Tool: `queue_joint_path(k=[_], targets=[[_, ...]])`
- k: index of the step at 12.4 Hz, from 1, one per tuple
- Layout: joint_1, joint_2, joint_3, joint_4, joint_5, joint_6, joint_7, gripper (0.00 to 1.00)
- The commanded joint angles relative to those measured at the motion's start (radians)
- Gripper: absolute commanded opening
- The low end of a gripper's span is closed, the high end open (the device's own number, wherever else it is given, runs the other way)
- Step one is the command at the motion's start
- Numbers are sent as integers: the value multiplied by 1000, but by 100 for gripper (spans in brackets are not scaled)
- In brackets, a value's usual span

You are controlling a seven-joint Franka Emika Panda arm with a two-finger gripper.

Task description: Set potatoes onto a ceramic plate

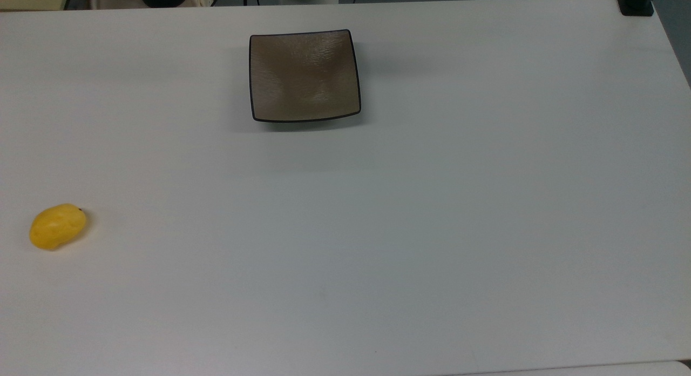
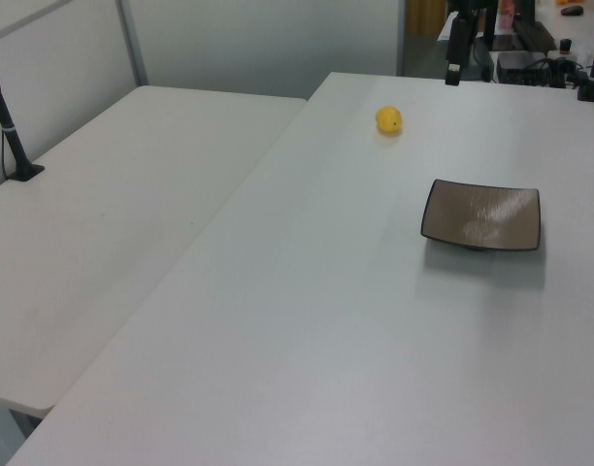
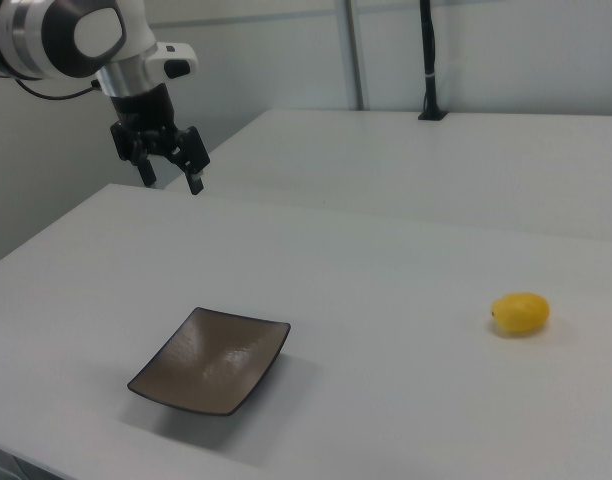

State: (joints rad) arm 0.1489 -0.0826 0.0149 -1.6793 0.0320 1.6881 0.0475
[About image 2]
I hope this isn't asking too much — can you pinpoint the brown square ceramic plate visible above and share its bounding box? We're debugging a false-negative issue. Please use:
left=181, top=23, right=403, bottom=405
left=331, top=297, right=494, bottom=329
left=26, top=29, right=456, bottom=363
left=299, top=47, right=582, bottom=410
left=419, top=179, right=543, bottom=253

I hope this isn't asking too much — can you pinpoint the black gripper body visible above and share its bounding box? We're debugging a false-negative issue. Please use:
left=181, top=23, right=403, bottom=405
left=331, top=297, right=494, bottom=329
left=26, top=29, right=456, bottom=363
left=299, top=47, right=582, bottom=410
left=445, top=0, right=500, bottom=19

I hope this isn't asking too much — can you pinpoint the black electronics box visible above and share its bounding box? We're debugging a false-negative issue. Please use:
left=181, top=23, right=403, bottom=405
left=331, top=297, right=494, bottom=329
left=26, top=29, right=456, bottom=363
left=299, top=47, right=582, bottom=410
left=495, top=50, right=570, bottom=89

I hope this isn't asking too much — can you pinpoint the black clamp camera stand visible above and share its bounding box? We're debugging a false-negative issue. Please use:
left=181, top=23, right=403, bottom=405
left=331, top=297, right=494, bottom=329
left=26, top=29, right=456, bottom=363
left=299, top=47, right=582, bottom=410
left=575, top=37, right=594, bottom=104

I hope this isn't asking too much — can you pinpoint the black camera stand pole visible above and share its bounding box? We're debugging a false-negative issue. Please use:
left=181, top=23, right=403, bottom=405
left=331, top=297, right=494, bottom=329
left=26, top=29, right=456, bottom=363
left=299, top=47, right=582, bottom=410
left=0, top=47, right=47, bottom=183

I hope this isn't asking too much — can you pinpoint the grey wall corner post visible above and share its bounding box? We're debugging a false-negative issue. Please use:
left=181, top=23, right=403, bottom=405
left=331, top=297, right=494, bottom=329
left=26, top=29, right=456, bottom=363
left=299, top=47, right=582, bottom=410
left=394, top=0, right=408, bottom=78

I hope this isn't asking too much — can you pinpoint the black cable bundle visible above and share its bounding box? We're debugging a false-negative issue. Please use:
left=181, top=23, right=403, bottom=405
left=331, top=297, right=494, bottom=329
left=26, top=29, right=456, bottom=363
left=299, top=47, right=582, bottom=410
left=537, top=53, right=587, bottom=89

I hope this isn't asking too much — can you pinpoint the yellow wooden door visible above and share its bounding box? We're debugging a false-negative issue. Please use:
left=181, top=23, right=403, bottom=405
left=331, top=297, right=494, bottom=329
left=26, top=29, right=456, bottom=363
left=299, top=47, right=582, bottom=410
left=406, top=0, right=446, bottom=36

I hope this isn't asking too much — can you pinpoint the black slanted keyboard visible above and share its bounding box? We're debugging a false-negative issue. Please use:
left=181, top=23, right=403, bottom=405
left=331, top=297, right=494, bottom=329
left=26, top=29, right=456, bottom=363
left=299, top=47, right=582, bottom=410
left=512, top=18, right=557, bottom=52

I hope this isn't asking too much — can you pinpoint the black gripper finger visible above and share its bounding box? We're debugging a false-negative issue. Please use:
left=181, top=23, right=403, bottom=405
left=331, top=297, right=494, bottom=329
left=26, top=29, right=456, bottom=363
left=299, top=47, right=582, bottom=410
left=483, top=10, right=499, bottom=50
left=445, top=14, right=472, bottom=87

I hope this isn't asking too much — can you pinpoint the white adjacent side table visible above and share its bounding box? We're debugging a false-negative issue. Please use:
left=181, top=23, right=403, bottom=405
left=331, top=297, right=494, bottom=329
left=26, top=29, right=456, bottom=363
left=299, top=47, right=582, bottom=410
left=0, top=84, right=309, bottom=419

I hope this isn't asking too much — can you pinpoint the grey partition frame post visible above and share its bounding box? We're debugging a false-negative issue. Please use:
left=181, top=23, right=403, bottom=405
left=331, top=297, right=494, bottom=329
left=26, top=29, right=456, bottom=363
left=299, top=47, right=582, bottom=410
left=115, top=0, right=149, bottom=89

